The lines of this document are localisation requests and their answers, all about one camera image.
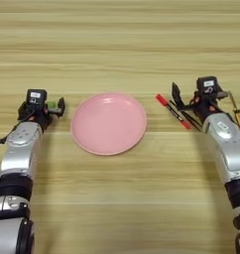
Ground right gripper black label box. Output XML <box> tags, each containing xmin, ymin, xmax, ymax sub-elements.
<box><xmin>195</xmin><ymin>75</ymin><xmax>220</xmax><ymax>98</ymax></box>

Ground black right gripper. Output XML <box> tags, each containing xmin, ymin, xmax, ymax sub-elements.
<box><xmin>171</xmin><ymin>81</ymin><xmax>230</xmax><ymax>124</ymax></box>

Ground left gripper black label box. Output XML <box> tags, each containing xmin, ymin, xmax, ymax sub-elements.
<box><xmin>25</xmin><ymin>87</ymin><xmax>49</xmax><ymax>108</ymax></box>

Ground black tweezers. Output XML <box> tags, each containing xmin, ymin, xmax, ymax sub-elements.
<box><xmin>169</xmin><ymin>99</ymin><xmax>203</xmax><ymax>133</ymax></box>

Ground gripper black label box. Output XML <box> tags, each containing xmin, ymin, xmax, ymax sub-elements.
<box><xmin>195</xmin><ymin>75</ymin><xmax>220</xmax><ymax>98</ymax></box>
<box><xmin>25</xmin><ymin>87</ymin><xmax>49</xmax><ymax>108</ymax></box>

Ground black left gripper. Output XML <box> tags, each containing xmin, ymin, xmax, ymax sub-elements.
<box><xmin>17</xmin><ymin>96</ymin><xmax>66</xmax><ymax>133</ymax></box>

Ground pink round plate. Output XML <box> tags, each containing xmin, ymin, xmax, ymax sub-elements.
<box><xmin>69</xmin><ymin>91</ymin><xmax>149</xmax><ymax>157</ymax></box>

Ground red marker pen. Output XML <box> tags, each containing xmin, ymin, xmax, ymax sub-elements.
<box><xmin>155</xmin><ymin>93</ymin><xmax>192</xmax><ymax>131</ymax></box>

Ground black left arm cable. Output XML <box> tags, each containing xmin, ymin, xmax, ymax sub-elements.
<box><xmin>0</xmin><ymin>123</ymin><xmax>21</xmax><ymax>147</ymax></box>

